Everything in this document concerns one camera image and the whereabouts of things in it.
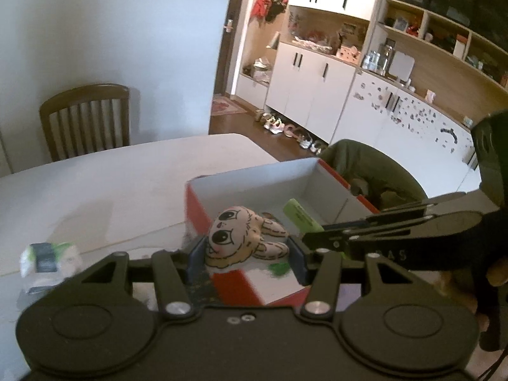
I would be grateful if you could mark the brown wooden chair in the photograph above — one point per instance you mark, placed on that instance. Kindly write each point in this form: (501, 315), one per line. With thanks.
(85, 123)

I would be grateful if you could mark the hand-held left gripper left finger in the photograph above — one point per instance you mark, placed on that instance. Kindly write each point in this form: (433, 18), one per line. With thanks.
(195, 270)

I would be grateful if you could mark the wooden wall shelves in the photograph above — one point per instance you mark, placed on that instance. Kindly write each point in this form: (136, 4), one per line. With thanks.
(444, 27)

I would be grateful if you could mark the red patterned rug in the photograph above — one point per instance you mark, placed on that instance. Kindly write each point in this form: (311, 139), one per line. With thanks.
(226, 107)

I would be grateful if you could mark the white tissue packet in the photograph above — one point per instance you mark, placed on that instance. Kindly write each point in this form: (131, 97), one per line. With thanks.
(47, 264)

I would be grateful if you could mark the person's right hand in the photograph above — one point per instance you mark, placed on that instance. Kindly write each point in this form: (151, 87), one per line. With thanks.
(499, 274)

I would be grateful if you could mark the red and white cardboard box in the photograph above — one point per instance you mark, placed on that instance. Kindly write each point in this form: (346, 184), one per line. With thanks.
(258, 184)

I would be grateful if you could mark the white board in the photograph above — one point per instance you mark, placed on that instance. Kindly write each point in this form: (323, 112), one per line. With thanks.
(403, 66)

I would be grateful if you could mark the entryway shelf unit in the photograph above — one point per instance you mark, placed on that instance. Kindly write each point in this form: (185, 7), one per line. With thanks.
(254, 83)

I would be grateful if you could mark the beige bunny plush toy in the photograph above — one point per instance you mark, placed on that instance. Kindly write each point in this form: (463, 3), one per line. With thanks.
(238, 238)

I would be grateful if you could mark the row of shoes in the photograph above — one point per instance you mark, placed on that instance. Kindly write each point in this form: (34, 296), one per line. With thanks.
(289, 130)

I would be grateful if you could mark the tall white cabinet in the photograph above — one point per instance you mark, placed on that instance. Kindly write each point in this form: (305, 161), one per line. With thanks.
(309, 87)

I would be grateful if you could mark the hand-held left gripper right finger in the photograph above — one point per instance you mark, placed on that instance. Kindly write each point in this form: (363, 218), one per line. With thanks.
(300, 264)

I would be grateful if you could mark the small green object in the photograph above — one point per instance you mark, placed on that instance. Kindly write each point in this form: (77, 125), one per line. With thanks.
(280, 270)

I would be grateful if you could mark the red hanging clothes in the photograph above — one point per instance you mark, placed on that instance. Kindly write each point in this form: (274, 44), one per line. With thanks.
(260, 6)

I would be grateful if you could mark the pink box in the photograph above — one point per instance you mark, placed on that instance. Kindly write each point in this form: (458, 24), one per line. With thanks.
(349, 52)

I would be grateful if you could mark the entrance door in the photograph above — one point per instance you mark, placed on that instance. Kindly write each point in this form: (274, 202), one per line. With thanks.
(227, 27)

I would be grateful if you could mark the olive green padded chair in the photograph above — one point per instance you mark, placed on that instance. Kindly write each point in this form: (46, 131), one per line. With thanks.
(369, 166)

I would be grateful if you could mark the white sideboard with stickers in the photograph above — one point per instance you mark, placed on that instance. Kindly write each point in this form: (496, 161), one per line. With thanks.
(416, 127)

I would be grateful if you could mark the dark hanging clothes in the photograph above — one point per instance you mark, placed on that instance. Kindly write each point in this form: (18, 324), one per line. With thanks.
(278, 6)

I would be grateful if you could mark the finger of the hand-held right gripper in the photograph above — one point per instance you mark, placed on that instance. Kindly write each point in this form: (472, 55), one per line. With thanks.
(397, 212)
(357, 235)

